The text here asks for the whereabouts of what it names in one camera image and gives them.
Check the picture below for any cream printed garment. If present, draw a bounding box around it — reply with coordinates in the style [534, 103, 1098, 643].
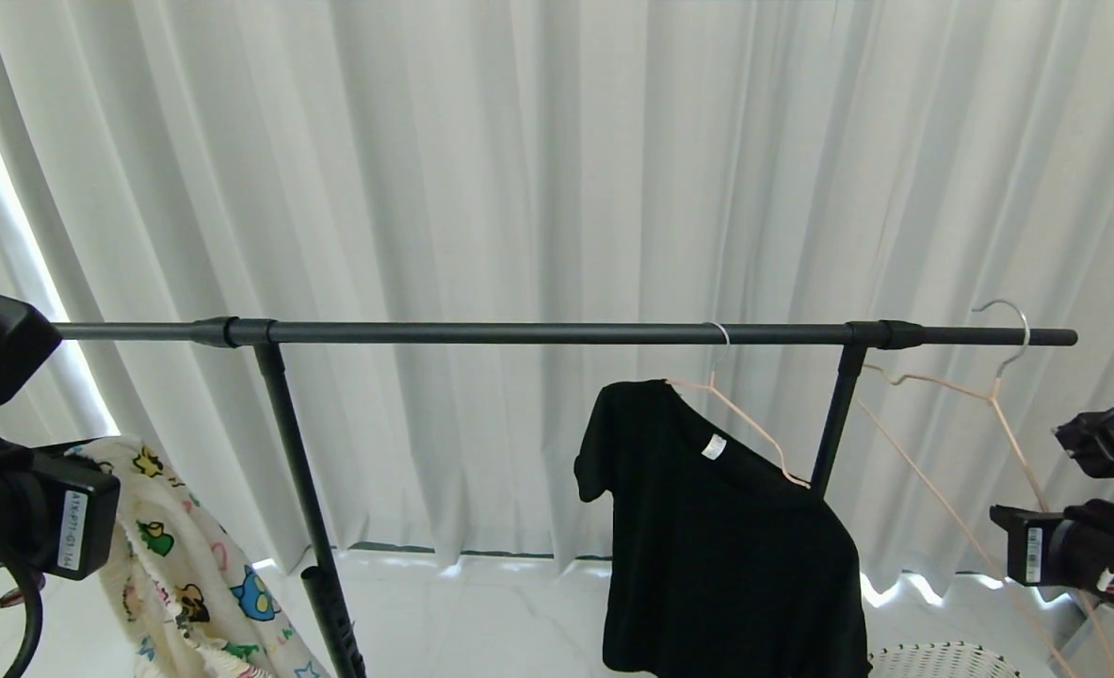
[72, 435, 331, 678]

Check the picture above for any black clothes rack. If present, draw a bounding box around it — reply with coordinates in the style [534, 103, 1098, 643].
[53, 317, 1078, 678]

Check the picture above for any black garment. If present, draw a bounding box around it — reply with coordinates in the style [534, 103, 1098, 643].
[573, 379, 873, 678]

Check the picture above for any pink clothes hanger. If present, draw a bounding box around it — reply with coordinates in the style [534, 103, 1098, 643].
[853, 299, 1114, 678]
[665, 322, 812, 491]

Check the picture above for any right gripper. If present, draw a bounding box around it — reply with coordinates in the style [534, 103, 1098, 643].
[990, 499, 1114, 589]

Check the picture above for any white laundry basket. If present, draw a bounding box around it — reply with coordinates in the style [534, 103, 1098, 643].
[867, 642, 1024, 678]

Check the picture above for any white curtain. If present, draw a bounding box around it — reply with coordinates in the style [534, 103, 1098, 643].
[0, 0, 1114, 604]

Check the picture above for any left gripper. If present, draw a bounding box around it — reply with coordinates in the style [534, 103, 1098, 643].
[0, 428, 122, 589]

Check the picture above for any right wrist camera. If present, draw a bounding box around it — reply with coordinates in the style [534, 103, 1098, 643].
[1054, 400, 1114, 481]

